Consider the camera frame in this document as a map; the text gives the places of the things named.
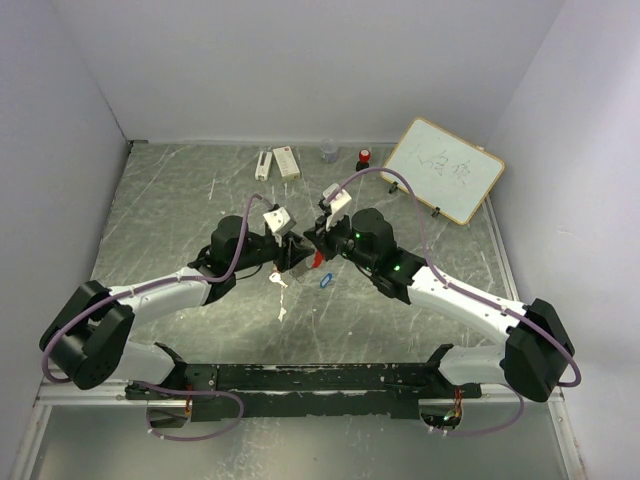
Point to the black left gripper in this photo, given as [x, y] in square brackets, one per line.
[291, 250]

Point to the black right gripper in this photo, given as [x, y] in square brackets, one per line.
[321, 238]

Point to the metal key holder red handle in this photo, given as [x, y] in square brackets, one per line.
[307, 265]

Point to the blue key tag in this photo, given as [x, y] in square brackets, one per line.
[325, 280]

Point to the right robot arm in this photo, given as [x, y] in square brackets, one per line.
[530, 348]

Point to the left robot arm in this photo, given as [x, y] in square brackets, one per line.
[89, 340]

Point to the green white staple box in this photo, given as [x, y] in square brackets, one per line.
[286, 163]

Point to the clear jar of clips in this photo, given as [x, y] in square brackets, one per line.
[329, 150]

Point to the white stapler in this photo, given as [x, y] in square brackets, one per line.
[263, 166]

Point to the red black stamp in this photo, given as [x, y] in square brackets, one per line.
[363, 161]

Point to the yellow framed whiteboard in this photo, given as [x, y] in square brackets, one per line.
[446, 173]

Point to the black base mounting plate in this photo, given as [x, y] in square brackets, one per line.
[389, 389]

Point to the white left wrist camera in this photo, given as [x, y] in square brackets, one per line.
[279, 221]

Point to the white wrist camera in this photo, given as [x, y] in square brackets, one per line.
[279, 221]
[334, 204]

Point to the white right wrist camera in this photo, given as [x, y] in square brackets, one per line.
[334, 204]

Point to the aluminium rail frame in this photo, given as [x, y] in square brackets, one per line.
[170, 409]

